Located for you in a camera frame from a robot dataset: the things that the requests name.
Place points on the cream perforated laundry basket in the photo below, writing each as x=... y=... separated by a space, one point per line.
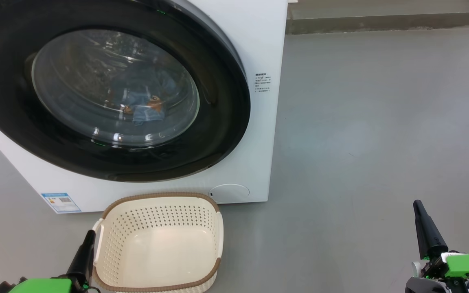
x=165 y=252

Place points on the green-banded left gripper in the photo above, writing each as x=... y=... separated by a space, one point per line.
x=43 y=286

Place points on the blue energy label sticker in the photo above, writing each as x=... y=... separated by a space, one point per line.
x=61 y=202

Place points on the blue bear-print garment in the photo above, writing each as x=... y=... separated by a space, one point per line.
x=149 y=110

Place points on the white front-load washing machine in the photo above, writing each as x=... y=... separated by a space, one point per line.
x=259 y=142

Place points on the printed text notice label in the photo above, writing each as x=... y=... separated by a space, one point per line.
x=263 y=82

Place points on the round white filter cover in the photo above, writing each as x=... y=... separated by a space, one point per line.
x=230 y=193

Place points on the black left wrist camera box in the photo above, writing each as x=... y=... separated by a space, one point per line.
x=2 y=288

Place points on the round black glass washer door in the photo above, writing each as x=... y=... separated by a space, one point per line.
x=218 y=122

